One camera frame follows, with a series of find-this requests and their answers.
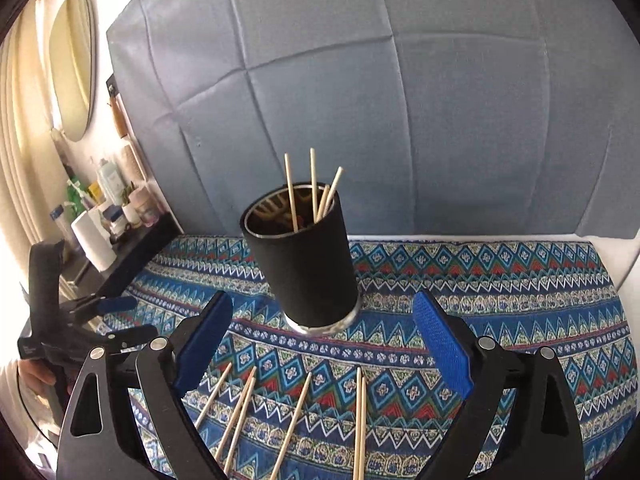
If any wooden hairbrush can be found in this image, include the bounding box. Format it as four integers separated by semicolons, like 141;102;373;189
106;74;148;184

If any blue capped jar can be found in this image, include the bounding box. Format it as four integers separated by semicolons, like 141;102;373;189
103;205;129;237

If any blue patterned tablecloth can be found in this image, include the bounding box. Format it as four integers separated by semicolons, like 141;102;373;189
99;236;638;479

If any green bottle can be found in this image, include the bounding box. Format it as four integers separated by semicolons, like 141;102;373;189
66;177;86;218

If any pink lidded jar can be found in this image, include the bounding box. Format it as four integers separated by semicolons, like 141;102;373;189
129;186;160;228

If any oval wall mirror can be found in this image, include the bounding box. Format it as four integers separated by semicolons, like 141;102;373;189
49;0;96;142

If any wooden chopstick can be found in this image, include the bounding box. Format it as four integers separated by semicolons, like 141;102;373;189
224;375;256;474
314;184;330;222
352;367;362;480
214;367;256;462
322;166;344;219
283;153;298;233
269;372;312;480
309;148;319;223
194;363;232;430
358;376;368;480

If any white lotion bottle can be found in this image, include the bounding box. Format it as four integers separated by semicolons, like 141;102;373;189
96;158;125;206

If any wooden chopstick in cup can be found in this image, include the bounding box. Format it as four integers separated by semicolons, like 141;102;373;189
314;184;330;222
283;153;298;233
309;148;319;223
322;166;344;219

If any person's left hand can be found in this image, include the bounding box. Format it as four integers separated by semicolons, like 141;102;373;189
18;360;56;396

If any black side shelf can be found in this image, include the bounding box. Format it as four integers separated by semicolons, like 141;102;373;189
62;214;180;297

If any blue-grey fabric backdrop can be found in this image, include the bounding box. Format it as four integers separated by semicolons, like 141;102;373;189
107;0;639;238

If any black utensil holder cup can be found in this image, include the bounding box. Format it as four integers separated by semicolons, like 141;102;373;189
240;182;361;336

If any white paper towel roll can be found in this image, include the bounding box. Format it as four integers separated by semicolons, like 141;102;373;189
72;211;117;272

